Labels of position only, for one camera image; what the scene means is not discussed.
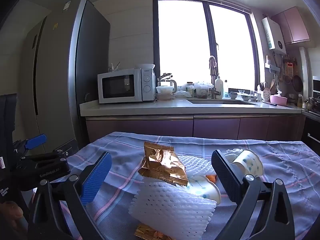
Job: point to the small dark bowl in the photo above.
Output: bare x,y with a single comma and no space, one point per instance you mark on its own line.
233,95

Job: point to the small white tissue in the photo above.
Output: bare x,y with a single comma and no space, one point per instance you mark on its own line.
231,155

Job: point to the green-labelled jar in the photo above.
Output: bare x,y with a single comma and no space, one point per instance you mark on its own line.
190,90

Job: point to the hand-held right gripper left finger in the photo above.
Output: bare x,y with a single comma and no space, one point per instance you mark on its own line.
96,178

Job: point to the glass kettle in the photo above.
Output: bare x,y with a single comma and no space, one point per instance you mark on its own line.
165,82

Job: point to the kitchen window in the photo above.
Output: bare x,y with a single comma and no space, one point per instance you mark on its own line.
185,42

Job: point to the hanging frying pan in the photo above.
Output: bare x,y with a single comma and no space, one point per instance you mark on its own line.
297,83

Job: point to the pink wall cabinet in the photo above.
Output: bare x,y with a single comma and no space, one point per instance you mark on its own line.
292,25

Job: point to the large white foam net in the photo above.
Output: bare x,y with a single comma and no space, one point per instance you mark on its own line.
170,205

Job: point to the black built-in oven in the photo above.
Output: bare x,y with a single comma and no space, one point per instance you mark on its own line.
311,135

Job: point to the white bowl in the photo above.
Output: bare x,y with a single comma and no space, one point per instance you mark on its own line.
146,66

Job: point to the kitchen sink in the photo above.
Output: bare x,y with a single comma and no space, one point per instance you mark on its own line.
220,101

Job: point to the person's left hand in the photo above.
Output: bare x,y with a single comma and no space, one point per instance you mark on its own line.
11,210

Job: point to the orange grater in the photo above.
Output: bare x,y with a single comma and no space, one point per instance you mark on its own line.
289,68

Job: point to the dotted paper cup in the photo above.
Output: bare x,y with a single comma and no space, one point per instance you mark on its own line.
246,162
203,188

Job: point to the white dotted utensil holder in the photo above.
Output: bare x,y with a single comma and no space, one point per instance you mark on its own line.
266,95

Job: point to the blue patterned bowl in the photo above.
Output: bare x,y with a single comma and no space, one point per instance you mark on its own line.
248,97

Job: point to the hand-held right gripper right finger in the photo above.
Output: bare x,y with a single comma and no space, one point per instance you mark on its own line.
225,177

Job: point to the white water heater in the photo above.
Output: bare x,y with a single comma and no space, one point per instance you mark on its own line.
273,35

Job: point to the pink basin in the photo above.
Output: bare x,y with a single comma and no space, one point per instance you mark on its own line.
278,100

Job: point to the white dish soap bottle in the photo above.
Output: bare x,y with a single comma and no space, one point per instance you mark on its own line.
219,86

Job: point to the checked blue tablecloth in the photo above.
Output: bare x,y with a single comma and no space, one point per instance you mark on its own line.
200,142

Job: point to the large gold snack wrapper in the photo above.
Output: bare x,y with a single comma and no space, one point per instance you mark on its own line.
162,165

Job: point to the white plastic bag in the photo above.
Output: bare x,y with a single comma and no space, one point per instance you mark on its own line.
182,93

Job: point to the silver refrigerator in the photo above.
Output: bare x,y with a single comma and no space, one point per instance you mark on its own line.
57,80

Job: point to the small white foam net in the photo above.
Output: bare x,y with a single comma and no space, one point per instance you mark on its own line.
195,165

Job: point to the steel faucet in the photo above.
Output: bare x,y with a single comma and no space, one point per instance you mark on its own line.
213,75

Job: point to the white microwave oven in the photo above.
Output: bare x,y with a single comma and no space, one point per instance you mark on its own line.
117,86

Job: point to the yellow oil bottle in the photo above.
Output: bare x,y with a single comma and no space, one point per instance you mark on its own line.
300,101

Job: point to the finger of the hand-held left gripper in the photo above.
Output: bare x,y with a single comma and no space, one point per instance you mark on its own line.
68,148
36,140

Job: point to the small orange peel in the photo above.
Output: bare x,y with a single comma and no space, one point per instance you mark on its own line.
212,178

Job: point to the grey wall rack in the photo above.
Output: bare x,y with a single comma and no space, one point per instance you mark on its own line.
273,67

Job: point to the small white figurine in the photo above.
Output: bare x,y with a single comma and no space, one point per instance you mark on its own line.
114,67

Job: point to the purple base cabinet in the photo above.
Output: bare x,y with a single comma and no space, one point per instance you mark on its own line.
217,127

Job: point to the beige kitchen counter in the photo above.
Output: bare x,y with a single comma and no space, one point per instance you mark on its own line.
150,106

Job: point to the clear food container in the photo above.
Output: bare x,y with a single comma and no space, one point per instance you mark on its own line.
165,91

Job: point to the small gold snack wrapper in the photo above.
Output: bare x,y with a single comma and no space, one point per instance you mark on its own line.
147,233

